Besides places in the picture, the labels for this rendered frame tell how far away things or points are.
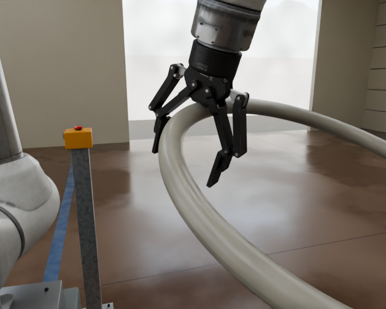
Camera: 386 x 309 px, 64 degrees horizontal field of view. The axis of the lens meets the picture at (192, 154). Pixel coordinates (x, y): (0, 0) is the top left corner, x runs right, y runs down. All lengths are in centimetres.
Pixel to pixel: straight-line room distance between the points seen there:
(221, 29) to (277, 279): 31
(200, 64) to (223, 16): 7
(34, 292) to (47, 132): 582
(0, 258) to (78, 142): 95
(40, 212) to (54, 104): 576
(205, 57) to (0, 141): 46
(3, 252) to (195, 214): 46
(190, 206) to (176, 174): 4
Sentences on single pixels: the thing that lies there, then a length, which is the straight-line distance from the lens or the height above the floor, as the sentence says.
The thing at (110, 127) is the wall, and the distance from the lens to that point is 650.
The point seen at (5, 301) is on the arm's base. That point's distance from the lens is 80.
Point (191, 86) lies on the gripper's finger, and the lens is 49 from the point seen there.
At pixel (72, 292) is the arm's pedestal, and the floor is 80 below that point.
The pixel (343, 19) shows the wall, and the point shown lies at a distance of 865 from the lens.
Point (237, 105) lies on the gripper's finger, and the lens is 47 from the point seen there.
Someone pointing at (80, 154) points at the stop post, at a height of 97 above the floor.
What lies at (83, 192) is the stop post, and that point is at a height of 78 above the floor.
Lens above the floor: 133
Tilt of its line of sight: 14 degrees down
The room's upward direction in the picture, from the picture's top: straight up
